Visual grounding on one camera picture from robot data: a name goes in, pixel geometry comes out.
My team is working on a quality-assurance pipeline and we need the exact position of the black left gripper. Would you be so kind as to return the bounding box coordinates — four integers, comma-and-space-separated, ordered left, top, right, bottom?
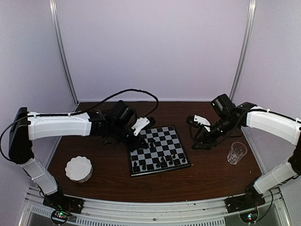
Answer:
110, 121, 148, 153

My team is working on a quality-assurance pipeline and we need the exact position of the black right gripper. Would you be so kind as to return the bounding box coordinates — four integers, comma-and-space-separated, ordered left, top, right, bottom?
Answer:
192, 114, 238, 150

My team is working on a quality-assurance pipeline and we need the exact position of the black and grey chessboard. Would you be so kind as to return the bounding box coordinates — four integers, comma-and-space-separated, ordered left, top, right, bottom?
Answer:
128, 125, 191, 177

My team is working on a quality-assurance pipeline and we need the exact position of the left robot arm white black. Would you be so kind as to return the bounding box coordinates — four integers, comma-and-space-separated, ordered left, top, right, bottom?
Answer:
7, 100, 151, 209

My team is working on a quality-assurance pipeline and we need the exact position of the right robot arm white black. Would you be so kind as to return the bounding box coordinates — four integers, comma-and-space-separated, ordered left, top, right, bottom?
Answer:
186, 94, 301, 208

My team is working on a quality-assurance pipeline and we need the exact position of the right round control board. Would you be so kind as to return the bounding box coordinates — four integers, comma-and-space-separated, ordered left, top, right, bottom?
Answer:
239, 210, 259, 224

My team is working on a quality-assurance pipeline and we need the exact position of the round control board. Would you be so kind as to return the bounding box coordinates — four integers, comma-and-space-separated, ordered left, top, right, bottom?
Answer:
239, 210, 259, 224
50, 210, 71, 225

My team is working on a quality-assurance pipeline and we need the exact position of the left round control board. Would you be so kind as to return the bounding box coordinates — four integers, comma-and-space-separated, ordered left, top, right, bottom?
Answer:
50, 210, 71, 225

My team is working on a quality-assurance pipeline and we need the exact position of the clear drinking glass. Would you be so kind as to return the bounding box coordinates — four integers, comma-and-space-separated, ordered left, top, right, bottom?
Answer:
227, 142, 247, 165

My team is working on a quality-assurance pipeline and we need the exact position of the white scalloped bowl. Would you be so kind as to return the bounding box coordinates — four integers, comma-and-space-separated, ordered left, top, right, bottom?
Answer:
65, 156, 93, 183

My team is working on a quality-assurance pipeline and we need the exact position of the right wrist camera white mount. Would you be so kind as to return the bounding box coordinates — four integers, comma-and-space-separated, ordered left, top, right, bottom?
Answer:
186, 115, 211, 132

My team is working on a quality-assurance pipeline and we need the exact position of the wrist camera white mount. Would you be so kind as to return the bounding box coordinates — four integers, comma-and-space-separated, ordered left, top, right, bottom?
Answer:
186, 115, 211, 132
131, 117, 155, 136

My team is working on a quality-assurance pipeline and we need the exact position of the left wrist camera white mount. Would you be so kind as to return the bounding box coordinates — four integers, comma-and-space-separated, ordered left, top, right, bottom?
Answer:
131, 117, 155, 136

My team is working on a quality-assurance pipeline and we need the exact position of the aluminium front rail frame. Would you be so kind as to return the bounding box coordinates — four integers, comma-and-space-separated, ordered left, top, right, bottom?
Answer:
17, 186, 293, 226

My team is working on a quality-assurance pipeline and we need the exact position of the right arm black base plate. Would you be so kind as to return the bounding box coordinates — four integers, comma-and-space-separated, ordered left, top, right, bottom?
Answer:
224, 194, 266, 213

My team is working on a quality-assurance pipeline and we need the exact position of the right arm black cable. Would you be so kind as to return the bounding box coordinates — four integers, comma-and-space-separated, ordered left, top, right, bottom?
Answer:
255, 171, 297, 212

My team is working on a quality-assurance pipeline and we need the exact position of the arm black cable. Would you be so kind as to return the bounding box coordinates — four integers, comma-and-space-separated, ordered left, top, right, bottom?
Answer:
255, 171, 297, 212
0, 88, 159, 163

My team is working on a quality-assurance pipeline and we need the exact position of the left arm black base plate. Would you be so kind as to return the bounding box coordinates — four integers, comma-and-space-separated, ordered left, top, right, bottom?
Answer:
43, 195, 84, 214

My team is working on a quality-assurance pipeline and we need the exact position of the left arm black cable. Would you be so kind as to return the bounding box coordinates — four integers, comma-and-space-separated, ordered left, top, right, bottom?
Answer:
0, 88, 159, 163

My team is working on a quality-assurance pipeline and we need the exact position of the right aluminium corner post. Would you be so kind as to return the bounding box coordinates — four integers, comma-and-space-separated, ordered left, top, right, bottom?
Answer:
230, 0, 256, 100

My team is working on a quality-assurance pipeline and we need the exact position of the aluminium corner post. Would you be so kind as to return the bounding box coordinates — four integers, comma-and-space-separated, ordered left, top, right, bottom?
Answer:
230, 0, 256, 100
49, 0, 79, 105

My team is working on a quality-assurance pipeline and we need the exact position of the left aluminium corner post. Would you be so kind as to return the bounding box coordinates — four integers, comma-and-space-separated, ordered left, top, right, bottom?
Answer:
49, 0, 79, 105

